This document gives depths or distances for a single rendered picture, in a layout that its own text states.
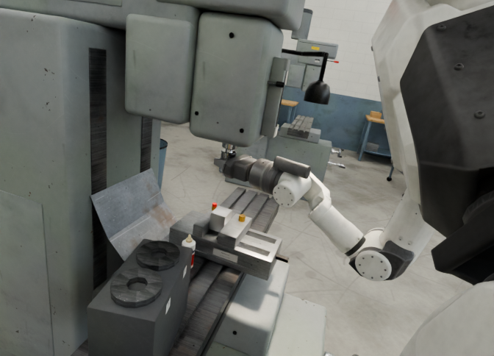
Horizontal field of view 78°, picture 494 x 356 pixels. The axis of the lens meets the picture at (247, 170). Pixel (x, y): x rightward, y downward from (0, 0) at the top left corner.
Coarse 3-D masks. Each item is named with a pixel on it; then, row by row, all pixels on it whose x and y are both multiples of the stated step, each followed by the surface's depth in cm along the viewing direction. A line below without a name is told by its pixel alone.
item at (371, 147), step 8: (288, 104) 636; (296, 104) 675; (288, 112) 643; (376, 112) 633; (288, 120) 648; (368, 120) 598; (376, 120) 594; (280, 128) 712; (368, 128) 605; (360, 144) 680; (368, 144) 622; (376, 144) 616; (360, 152) 622; (376, 152) 620; (384, 152) 632
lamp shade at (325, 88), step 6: (312, 84) 86; (318, 84) 85; (324, 84) 85; (306, 90) 87; (312, 90) 85; (318, 90) 85; (324, 90) 85; (306, 96) 87; (312, 96) 85; (318, 96) 85; (324, 96) 85; (312, 102) 86; (318, 102) 85; (324, 102) 86
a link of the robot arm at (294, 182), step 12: (276, 168) 80; (288, 168) 78; (300, 168) 76; (264, 180) 81; (276, 180) 80; (288, 180) 77; (300, 180) 78; (276, 192) 77; (288, 192) 75; (300, 192) 77; (288, 204) 76
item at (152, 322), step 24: (144, 240) 70; (144, 264) 61; (168, 264) 62; (120, 288) 53; (144, 288) 54; (168, 288) 57; (96, 312) 50; (120, 312) 50; (144, 312) 51; (168, 312) 58; (96, 336) 52; (120, 336) 51; (144, 336) 51; (168, 336) 61
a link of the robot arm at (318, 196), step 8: (312, 176) 82; (312, 184) 82; (320, 184) 81; (312, 192) 82; (320, 192) 80; (328, 192) 80; (312, 200) 82; (320, 200) 81; (328, 200) 78; (312, 208) 82; (320, 208) 76; (328, 208) 76; (312, 216) 77; (320, 216) 76
